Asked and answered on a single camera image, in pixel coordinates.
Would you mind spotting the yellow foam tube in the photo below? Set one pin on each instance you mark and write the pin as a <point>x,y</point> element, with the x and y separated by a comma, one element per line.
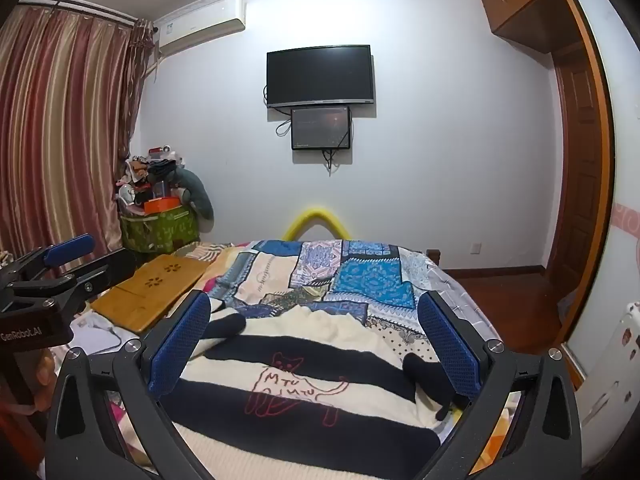
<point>315,216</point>

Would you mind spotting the white papers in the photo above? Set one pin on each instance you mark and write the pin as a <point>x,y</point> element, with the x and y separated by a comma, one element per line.
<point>100,335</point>

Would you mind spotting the white air conditioner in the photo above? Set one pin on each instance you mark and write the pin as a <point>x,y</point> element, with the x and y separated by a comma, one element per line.
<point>200,22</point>

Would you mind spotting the curtain rail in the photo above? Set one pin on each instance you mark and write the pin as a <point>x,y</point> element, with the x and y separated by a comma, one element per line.
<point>80,5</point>

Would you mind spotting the black and cream striped sweater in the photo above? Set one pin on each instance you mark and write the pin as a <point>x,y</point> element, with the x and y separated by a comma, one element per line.
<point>310,360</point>

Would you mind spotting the pink wall sticker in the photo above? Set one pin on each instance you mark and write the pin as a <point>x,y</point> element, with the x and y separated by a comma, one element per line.
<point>627,220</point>

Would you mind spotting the wooden overhead cabinet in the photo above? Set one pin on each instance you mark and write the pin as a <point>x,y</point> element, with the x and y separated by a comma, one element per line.
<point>525,0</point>

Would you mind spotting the blue patchwork blanket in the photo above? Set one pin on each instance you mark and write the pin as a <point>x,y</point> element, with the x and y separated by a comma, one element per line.
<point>350,275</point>

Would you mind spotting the grey-green plush toy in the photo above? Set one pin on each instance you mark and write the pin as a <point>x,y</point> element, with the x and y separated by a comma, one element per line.
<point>197,192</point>

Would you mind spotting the green fabric storage box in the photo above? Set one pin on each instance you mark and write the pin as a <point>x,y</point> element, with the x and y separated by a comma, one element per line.
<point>160,230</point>

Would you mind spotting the striped red curtain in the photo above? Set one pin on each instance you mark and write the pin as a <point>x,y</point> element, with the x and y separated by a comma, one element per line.
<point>60,135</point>

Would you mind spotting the pile of clutter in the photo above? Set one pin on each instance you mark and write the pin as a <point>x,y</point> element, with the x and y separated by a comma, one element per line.
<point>147,175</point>

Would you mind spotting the small black wall monitor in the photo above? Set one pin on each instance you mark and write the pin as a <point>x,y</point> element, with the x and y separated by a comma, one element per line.
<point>321,127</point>

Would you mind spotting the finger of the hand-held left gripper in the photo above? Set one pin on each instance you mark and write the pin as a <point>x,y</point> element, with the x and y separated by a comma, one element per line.
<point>70,250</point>
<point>105,272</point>

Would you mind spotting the wooden lap desk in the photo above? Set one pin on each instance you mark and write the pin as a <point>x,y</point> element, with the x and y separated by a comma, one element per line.
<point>150,285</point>

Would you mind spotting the orange box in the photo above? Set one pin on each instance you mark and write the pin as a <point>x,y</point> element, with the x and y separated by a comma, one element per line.
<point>161,205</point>

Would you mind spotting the black wall television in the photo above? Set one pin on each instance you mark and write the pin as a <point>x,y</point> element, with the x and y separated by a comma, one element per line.
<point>320,76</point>

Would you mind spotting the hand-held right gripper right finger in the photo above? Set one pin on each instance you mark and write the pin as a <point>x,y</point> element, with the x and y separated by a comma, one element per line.
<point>447,350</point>

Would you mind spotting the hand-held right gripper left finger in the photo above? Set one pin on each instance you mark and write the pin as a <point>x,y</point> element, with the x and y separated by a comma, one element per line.
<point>180,345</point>

